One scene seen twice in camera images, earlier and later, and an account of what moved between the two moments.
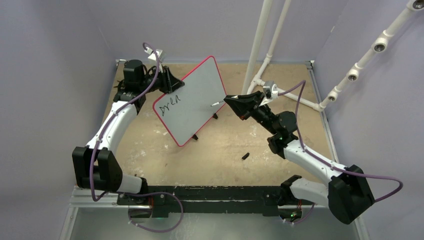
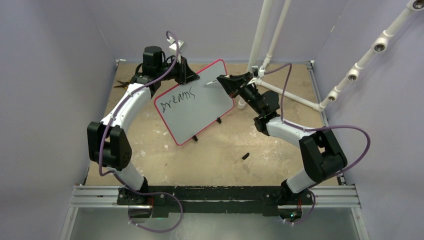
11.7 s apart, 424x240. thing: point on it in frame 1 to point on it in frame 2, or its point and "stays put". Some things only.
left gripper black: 170,83 to 186,74
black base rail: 238,199 stays put
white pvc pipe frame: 249,87 stays put
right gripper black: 247,105 to 231,83
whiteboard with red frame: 185,111 stays put
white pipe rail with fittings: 398,22 stays put
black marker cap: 245,156 stays put
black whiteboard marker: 218,102 to 211,82
